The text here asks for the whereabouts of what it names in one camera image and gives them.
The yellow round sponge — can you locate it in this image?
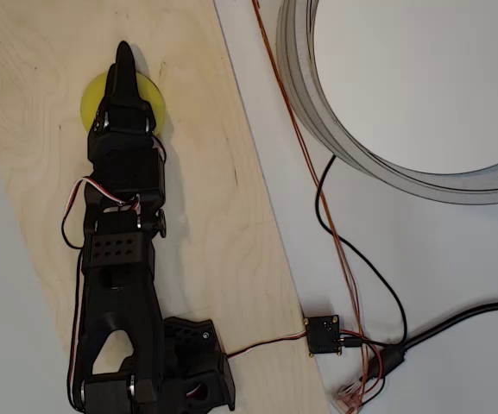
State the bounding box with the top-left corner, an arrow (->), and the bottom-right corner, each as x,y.
79,72 -> 167,135

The light plywood board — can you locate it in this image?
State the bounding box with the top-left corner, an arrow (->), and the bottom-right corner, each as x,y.
0,0 -> 331,414

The grey lamp shade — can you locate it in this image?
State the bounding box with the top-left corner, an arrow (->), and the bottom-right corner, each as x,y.
275,0 -> 498,206

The black motor controller board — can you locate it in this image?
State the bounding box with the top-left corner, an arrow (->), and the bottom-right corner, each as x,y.
303,314 -> 343,357

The red white black servo cable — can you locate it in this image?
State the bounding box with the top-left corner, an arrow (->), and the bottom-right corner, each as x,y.
60,176 -> 142,409
225,329 -> 311,360
151,135 -> 168,165

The thin orange wire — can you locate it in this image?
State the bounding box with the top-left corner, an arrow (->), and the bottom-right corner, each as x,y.
250,0 -> 369,411
255,8 -> 375,411

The thin black lamp cable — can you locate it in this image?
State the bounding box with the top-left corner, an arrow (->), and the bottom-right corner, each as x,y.
315,154 -> 408,347

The white wire connector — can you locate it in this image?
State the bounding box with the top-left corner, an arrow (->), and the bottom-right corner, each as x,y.
331,382 -> 365,414

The thick black power cable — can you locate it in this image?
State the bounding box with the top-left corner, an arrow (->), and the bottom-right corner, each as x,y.
360,300 -> 498,385

